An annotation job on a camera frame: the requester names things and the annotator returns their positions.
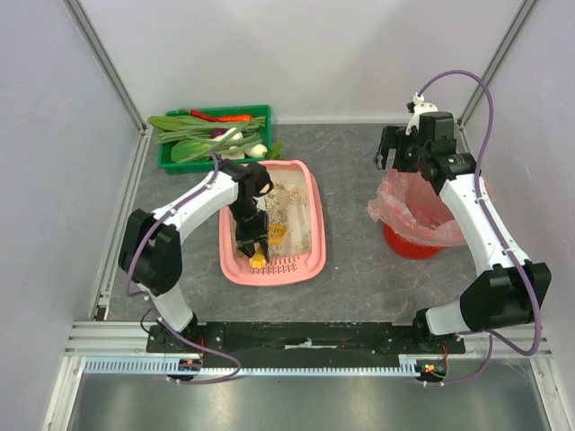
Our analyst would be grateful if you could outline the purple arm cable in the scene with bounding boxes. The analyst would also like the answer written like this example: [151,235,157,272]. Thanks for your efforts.
[415,69,544,388]
[124,151,243,386]

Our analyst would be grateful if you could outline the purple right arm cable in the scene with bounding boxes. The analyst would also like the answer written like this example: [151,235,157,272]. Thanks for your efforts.
[415,69,544,388]

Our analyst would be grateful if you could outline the red trash bin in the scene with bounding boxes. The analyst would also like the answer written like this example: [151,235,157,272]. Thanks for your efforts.
[383,224,445,260]

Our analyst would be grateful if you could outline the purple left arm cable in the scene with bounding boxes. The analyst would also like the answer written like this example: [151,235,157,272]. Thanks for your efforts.
[124,151,243,386]

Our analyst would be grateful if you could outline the blue-white cable duct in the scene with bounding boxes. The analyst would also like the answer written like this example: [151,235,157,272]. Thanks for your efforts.
[84,356,420,377]

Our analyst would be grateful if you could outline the white radish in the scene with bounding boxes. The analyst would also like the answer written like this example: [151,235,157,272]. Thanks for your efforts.
[220,128,243,150]

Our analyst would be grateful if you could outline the pink litter box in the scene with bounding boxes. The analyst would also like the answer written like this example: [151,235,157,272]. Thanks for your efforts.
[219,161,326,286]

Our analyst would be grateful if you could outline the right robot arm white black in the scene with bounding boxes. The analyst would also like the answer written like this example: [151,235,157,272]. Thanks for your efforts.
[375,111,552,343]

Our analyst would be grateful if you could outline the orange carrot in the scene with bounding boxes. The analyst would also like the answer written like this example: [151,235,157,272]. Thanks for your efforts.
[217,114,253,123]

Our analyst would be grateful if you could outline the yellow litter scoop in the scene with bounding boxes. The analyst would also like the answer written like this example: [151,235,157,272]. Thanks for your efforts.
[249,223,287,269]

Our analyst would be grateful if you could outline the green plastic crate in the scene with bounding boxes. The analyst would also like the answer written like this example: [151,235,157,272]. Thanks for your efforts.
[158,105,273,174]

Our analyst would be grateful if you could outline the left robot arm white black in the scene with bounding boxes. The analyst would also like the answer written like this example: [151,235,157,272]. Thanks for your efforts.
[118,158,274,334]

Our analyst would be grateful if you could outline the green leafy vegetables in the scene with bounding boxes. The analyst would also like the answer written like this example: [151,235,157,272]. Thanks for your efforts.
[148,112,283,163]

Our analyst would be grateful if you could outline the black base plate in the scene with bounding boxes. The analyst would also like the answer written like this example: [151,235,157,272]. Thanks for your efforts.
[146,321,466,360]

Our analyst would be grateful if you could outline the red chili pepper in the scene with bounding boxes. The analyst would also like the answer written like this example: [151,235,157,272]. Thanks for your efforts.
[190,110,220,122]

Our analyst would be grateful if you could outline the pink plastic bin liner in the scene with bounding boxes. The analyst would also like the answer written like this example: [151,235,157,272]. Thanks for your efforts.
[367,168,493,249]

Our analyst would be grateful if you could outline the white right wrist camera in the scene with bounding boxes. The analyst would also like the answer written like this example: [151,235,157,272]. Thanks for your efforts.
[405,93,438,136]

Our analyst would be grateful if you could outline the aluminium frame rail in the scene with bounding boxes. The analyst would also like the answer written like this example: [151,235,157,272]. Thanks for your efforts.
[65,130,152,356]

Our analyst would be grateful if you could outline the cat litter pellets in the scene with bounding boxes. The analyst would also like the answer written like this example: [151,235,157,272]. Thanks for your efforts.
[264,183,312,265]

